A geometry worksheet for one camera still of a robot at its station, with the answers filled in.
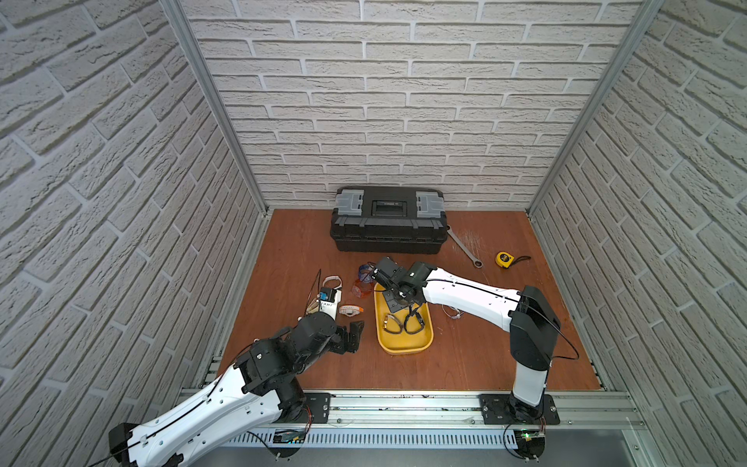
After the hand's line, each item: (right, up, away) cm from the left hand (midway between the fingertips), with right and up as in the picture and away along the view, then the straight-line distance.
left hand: (353, 318), depth 72 cm
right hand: (+13, +3, +13) cm, 19 cm away
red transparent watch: (0, +3, +23) cm, 23 cm away
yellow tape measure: (+52, +13, +31) cm, 61 cm away
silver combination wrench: (+41, +12, +31) cm, 53 cm away
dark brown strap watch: (+10, -6, +16) cm, 20 cm away
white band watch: (-10, +7, +25) cm, 28 cm away
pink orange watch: (-3, -3, +18) cm, 18 cm away
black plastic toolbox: (+10, +26, +21) cm, 35 cm away
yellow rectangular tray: (+14, -8, +15) cm, 22 cm away
